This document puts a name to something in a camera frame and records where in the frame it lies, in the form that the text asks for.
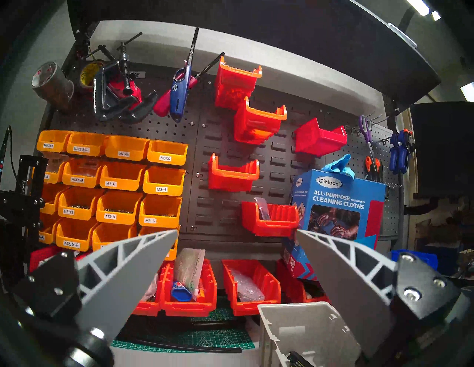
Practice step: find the orange bin labelled HEX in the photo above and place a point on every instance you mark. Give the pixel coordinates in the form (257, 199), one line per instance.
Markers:
(173, 253)

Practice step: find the orange bin labelled M3X8 BAD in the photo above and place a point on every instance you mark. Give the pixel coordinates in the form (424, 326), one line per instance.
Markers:
(85, 145)

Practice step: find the beige plastic storage bin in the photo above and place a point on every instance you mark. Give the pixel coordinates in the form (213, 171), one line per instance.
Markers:
(303, 333)

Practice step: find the black monitor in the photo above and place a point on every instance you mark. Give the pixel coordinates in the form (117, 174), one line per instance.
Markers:
(444, 148)

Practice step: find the orange parts bin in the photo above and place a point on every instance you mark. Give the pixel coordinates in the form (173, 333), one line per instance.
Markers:
(46, 231)
(52, 201)
(53, 170)

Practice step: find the long black bar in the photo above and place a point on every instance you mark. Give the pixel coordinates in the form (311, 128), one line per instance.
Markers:
(185, 347)

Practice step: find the orange bin labelled M2.5-5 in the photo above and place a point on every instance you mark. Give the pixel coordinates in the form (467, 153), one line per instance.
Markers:
(111, 235)

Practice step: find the orange bin labelled M2.5-6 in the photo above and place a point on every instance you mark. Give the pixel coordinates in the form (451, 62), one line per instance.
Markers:
(76, 236)

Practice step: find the blue cleaning cloths box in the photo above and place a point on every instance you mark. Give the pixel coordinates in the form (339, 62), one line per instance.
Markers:
(333, 199)

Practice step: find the black press stand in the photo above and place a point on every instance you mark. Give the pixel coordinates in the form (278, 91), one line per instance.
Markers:
(18, 207)

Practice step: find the blue plastic bin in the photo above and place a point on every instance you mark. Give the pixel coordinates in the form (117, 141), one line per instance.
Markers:
(414, 257)

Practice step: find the orange-red wall bin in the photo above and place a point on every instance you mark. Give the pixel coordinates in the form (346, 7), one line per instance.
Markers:
(233, 88)
(274, 224)
(231, 179)
(255, 125)

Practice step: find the yellow tape roll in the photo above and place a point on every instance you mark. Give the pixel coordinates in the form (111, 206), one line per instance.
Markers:
(89, 74)

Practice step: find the orange bin labelled M3-12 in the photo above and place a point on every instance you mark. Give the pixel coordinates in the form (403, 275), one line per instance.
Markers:
(77, 205)

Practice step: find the red tape roll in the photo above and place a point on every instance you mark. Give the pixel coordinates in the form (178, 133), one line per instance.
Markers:
(118, 87)

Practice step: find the green cutting mat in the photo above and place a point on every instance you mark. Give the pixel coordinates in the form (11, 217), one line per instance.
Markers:
(207, 336)

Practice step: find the orange bin labelled M3X6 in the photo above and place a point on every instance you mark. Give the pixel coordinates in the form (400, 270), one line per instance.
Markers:
(166, 153)

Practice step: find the clear bag with leaflet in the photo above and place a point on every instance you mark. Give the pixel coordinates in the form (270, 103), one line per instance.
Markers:
(190, 266)

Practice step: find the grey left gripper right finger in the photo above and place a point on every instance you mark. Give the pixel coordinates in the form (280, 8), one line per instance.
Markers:
(351, 281)

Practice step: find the blue microfibre cloth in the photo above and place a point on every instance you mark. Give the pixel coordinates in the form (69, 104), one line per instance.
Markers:
(339, 166)

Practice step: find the orange bin labelled M3-6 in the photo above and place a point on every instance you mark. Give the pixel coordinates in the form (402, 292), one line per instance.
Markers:
(159, 212)

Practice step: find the crimson wall bin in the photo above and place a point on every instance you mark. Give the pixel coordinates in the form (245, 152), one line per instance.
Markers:
(318, 142)

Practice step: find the black monitor mount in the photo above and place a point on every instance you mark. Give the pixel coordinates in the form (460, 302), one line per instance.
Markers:
(422, 207)

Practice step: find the orange bin labelled M3X5X4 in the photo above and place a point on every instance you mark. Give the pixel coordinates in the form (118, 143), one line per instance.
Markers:
(52, 142)

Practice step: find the clear plastic parts bag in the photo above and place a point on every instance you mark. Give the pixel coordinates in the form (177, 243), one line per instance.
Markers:
(248, 286)
(151, 288)

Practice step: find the orange black screwdriver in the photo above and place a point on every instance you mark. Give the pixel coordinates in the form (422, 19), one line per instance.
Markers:
(368, 164)
(377, 166)

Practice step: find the blue long-neck lighter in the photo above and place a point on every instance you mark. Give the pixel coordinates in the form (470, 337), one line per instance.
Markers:
(179, 96)

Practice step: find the orange bin labelled M4X4X6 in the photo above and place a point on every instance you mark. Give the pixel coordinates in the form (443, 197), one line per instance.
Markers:
(81, 174)

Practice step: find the small blue tube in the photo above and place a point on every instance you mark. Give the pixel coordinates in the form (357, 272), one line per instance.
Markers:
(180, 292)

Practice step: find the dark red shelf bin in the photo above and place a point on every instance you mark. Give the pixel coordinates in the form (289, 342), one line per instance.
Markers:
(40, 255)

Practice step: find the red long-neck lighter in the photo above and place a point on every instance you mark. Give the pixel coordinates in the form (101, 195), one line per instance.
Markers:
(163, 105)

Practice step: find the clear bag of parts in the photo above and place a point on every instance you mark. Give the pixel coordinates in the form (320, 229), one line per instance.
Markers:
(263, 209)

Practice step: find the orange bin labelled M3-8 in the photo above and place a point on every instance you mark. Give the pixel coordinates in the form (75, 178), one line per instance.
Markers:
(118, 209)

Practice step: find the orange bin labelled M4-6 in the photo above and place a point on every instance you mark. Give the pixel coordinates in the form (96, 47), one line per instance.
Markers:
(120, 177)

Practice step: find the blue spring clamp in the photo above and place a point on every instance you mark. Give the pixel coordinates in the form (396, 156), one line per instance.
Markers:
(401, 151)

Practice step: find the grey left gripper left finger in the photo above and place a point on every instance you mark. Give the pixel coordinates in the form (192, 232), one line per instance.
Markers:
(118, 273)

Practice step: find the orange bin labelled M3-4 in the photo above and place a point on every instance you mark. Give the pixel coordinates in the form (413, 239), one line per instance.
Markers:
(163, 182)

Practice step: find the dark grey pegboard panel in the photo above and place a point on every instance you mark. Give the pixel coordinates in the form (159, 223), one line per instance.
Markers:
(202, 137)

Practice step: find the grey duct tape roll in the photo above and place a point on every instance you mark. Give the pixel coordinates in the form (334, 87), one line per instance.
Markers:
(52, 85)

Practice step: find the black tool with yellow end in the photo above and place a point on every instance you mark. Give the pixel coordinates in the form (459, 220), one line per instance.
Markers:
(300, 360)

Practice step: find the black overhead shelf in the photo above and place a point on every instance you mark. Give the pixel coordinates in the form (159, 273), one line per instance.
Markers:
(259, 22)

